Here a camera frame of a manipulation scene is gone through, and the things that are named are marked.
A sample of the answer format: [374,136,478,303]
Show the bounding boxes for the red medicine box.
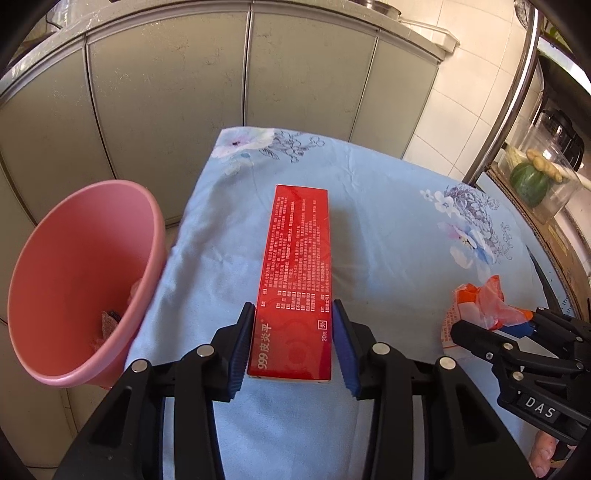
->
[247,185,332,382]

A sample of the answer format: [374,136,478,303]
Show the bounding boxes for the silver scouring cloth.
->
[101,310,121,341]

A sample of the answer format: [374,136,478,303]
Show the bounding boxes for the pink plastic trash bucket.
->
[7,180,166,388]

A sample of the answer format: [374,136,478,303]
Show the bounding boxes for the kitchen counter cabinets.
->
[0,0,461,324]

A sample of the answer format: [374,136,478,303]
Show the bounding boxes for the person's right hand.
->
[529,431,558,478]

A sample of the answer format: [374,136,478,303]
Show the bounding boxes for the flattened cardboard sheet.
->
[478,165,590,322]

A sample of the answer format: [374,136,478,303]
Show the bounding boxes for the light blue floral tablecloth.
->
[129,127,547,479]

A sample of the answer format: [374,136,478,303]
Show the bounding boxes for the green bell pepper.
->
[509,162,551,208]

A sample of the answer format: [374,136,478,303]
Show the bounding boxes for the clear plastic measuring jug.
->
[497,125,590,224]

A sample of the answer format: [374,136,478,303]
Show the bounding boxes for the ginger root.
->
[526,149,564,184]

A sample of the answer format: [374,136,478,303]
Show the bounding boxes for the metal shelf pole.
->
[461,0,541,186]

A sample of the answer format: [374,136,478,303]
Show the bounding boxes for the steel pot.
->
[356,0,402,17]

